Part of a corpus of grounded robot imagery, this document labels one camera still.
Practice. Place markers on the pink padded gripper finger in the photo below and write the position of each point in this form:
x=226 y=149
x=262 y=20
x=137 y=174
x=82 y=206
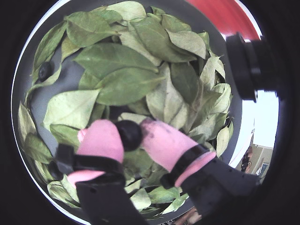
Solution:
x=166 y=145
x=103 y=143

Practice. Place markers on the dark grey bowl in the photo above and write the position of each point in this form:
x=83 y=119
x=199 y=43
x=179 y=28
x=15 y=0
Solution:
x=70 y=70

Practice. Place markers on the red collapsible cup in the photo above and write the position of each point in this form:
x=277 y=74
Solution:
x=225 y=16

